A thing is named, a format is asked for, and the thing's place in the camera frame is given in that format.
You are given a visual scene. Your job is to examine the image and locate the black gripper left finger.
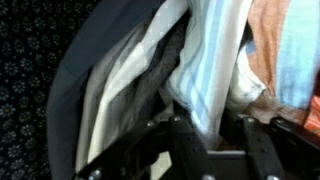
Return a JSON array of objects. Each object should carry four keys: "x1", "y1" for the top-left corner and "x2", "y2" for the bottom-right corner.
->
[{"x1": 74, "y1": 113, "x2": 218, "y2": 180}]

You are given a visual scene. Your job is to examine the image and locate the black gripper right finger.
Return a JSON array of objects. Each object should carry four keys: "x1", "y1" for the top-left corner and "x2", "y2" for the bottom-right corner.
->
[{"x1": 229, "y1": 114, "x2": 320, "y2": 180}]

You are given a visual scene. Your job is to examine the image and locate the striped blue shirt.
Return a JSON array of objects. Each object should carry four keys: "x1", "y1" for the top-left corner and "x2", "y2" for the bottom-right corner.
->
[{"x1": 164, "y1": 0, "x2": 255, "y2": 141}]

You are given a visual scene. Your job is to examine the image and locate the white grey shirt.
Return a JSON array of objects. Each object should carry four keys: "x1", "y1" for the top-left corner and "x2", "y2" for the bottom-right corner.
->
[{"x1": 74, "y1": 0, "x2": 190, "y2": 173}]

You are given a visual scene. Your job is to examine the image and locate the plain navy shirt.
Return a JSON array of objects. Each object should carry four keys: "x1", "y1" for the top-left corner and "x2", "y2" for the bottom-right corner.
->
[{"x1": 46, "y1": 0, "x2": 168, "y2": 180}]

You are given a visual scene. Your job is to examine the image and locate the navy floral print shirt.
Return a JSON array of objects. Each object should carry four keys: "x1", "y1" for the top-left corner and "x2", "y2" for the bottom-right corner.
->
[{"x1": 0, "y1": 0, "x2": 102, "y2": 180}]

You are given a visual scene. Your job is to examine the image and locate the orange patterned garment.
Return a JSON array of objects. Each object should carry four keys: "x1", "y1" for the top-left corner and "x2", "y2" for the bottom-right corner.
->
[{"x1": 302, "y1": 94, "x2": 320, "y2": 135}]

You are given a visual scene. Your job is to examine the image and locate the grey knit garment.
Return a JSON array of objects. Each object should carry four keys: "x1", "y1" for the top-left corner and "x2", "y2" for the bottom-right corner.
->
[{"x1": 109, "y1": 13, "x2": 188, "y2": 141}]

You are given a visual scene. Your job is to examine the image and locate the light blue garment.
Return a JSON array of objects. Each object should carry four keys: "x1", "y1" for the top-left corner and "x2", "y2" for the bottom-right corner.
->
[{"x1": 274, "y1": 0, "x2": 320, "y2": 111}]

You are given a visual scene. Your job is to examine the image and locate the rust brown garment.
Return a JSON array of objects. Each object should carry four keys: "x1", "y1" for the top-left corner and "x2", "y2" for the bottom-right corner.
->
[{"x1": 243, "y1": 0, "x2": 311, "y2": 125}]

